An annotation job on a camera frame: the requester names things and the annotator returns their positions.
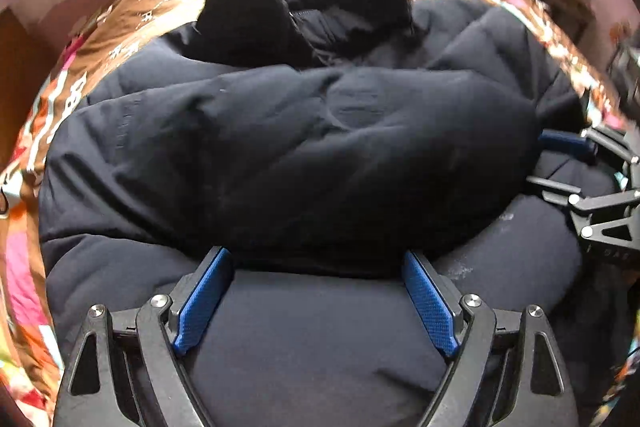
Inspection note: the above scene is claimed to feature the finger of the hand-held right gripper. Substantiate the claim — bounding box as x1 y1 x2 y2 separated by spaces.
526 175 640 260
538 126 640 180

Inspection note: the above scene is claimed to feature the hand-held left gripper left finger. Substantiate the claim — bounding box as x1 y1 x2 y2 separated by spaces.
52 246 236 427

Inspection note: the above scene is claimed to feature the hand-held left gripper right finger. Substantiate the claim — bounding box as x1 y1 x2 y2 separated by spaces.
402 249 581 427

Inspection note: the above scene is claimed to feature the dark navy padded jacket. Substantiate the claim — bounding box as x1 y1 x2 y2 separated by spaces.
37 0 626 427

